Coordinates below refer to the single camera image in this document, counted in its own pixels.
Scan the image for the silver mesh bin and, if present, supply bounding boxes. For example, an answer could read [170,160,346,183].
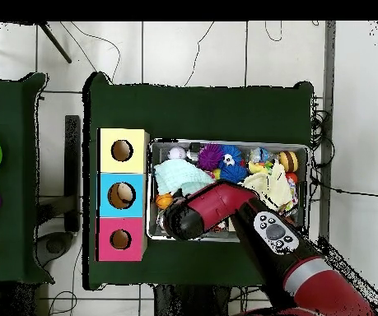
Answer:
[146,137,310,244]

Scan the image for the small orange basketball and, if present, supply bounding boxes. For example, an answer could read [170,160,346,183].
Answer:
[155,193,175,211]

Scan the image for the dark green table cloth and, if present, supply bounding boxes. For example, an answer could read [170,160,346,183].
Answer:
[82,71,315,290]
[0,72,54,286]

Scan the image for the black tripod leg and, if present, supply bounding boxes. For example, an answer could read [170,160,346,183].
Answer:
[38,21,72,64]

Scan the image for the grey floor rail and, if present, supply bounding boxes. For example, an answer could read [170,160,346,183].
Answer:
[318,21,337,244]

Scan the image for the mint green cloth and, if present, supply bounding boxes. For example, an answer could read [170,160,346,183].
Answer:
[153,158,216,196]

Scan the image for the yellow plush duck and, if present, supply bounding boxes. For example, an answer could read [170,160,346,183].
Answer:
[248,160,272,174]

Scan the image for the black cable with connector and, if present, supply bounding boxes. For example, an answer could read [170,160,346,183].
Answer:
[310,177,378,199]

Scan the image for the crushed clear water bottle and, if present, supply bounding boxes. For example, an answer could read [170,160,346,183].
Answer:
[249,146,270,164]

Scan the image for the grey stand base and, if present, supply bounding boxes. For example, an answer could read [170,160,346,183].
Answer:
[36,230,77,267]

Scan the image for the blue spiky ball with eyes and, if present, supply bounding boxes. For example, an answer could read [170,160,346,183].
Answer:
[220,144,243,166]

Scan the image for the purple spiky ball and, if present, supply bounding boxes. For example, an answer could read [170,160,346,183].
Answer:
[197,143,225,171]

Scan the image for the yellow brown striped bee toy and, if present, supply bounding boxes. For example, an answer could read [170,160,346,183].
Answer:
[278,150,299,173]

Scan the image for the white baseball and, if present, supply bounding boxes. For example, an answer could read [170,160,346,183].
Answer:
[167,146,188,160]

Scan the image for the black upright panel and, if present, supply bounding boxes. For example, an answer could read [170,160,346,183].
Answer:
[63,114,82,233]

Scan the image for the black cable bundle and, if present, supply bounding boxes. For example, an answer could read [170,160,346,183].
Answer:
[309,96,336,202]

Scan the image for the cream yellow cloth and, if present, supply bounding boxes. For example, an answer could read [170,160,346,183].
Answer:
[242,159,294,211]

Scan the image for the wooden box with three holes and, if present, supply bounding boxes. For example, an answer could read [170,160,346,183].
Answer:
[96,127,151,263]

